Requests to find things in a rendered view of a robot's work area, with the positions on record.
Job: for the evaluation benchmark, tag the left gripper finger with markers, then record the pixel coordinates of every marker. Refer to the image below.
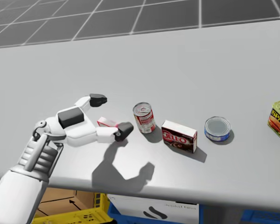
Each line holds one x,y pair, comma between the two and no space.
98,100
121,131

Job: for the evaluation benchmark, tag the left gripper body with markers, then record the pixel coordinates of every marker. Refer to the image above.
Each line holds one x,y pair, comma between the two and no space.
77,130

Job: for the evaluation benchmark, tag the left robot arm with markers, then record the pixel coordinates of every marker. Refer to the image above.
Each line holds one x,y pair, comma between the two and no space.
18,182

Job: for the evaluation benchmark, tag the red and white can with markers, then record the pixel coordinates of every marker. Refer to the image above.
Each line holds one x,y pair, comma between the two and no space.
145,119

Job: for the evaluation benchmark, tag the blue flat can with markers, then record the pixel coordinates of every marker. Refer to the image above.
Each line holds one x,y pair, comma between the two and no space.
217,129

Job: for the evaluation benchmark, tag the red and white carton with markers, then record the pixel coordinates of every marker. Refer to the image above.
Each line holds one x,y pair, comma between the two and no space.
107,122

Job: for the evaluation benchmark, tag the dark red carton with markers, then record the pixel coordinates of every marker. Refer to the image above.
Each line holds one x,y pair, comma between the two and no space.
178,137

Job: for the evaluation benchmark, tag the brown box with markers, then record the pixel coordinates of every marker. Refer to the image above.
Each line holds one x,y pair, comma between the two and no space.
65,198

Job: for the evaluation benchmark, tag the white box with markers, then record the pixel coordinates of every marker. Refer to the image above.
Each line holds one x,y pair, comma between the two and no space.
154,208

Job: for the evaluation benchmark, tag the yellow box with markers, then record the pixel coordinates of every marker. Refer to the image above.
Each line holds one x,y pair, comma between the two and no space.
84,215

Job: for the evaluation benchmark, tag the blue box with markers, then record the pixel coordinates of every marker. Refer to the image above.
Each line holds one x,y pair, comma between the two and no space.
266,217

